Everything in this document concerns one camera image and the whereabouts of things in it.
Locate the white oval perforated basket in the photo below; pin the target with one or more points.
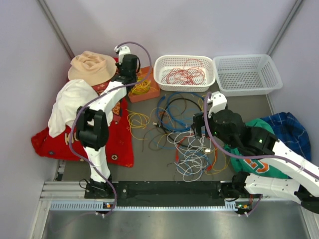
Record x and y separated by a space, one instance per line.
184 73

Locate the orange square box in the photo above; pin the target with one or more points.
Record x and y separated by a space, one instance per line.
146 90

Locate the red patterned cloth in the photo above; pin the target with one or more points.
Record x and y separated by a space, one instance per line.
118 148

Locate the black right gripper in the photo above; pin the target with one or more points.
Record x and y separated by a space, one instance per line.
199 120

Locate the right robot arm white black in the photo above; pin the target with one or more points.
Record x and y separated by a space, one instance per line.
253 142

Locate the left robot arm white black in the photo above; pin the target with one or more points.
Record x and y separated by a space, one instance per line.
92 126

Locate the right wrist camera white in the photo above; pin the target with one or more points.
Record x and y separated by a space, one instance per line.
218 102

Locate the white rectangular mesh basket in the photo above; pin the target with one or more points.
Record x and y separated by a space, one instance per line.
246 75

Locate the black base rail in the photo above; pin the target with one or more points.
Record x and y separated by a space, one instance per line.
165 193

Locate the blue plaid cloth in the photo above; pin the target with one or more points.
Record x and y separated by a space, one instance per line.
291 132

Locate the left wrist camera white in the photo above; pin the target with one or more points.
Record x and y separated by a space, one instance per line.
121 51

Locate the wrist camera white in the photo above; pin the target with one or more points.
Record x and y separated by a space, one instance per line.
218 102
121 51

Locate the beige bucket hat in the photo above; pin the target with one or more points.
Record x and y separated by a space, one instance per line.
93 68

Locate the green shirt orange logo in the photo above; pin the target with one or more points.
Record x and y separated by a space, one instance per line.
257 166

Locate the white t-shirt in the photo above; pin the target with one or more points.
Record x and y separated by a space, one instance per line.
74 94

